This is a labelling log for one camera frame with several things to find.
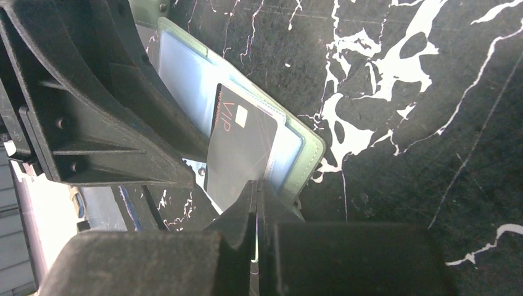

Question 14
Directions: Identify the mint green snap card holder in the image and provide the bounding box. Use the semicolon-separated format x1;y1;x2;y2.
130;0;327;205

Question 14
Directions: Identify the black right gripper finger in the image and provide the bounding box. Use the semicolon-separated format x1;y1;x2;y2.
1;1;195;188
257;181;458;295
89;1;208;161
38;181;258;295

